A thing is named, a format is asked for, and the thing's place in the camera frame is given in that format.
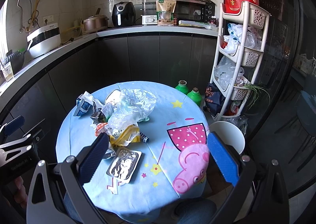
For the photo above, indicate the silver foil tray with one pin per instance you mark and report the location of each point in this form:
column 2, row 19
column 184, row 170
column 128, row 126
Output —
column 124, row 164

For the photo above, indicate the white round trash bin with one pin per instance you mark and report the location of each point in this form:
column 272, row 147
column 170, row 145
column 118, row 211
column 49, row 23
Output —
column 229, row 134

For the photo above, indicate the black air fryer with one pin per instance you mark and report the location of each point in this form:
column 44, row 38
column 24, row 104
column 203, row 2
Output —
column 123, row 14

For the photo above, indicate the blue white carton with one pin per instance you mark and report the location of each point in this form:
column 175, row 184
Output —
column 84, row 102

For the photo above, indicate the white small appliance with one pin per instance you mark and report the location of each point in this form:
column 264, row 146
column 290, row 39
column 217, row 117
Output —
column 149, row 19

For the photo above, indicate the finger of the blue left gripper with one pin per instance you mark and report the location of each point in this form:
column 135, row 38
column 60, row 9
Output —
column 14, row 125

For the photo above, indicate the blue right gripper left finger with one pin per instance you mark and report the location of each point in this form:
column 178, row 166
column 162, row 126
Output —
column 90, row 157

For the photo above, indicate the small black battery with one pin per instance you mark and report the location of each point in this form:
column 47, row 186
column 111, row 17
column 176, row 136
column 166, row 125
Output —
column 143, row 137

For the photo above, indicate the copper cooking pot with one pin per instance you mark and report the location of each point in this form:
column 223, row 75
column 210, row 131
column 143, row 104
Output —
column 95, row 23

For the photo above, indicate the green plastic bottle left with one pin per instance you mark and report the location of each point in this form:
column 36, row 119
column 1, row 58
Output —
column 182, row 87

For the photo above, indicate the yellow snack wrapper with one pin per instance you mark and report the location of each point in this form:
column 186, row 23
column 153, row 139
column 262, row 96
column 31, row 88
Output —
column 124, row 137

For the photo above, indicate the white black rice cooker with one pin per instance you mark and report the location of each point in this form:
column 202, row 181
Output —
column 43, row 40

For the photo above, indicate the brown paper food pouch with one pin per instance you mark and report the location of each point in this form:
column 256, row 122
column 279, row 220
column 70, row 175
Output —
column 165, row 12

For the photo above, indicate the white tiered storage rack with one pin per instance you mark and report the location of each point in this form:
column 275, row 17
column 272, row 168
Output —
column 250, row 15

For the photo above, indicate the clear plastic bag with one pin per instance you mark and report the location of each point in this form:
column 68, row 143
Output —
column 133, row 106

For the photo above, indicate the green plastic bottle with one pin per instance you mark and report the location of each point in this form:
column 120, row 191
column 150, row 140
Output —
column 182, row 87
column 195, row 96

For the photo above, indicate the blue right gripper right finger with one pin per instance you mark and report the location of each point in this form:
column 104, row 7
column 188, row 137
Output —
column 225, row 160

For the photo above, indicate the green plastic bottle right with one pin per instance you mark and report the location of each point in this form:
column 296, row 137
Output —
column 195, row 96

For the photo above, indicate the person's left hand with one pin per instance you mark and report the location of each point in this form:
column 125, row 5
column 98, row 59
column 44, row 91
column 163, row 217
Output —
column 20, row 196

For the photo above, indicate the green spider plant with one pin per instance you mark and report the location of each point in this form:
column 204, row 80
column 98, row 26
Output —
column 255, row 94

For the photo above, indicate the orange white printed wrapper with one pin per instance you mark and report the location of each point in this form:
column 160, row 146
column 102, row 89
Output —
column 103, row 128

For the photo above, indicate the dark blue shopping bag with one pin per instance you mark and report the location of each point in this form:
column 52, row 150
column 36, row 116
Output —
column 213, row 100

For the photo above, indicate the light blue cartoon tablecloth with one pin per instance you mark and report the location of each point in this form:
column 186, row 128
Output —
column 171, row 164

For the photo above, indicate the black microwave oven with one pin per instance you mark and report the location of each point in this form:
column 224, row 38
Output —
column 193, row 10

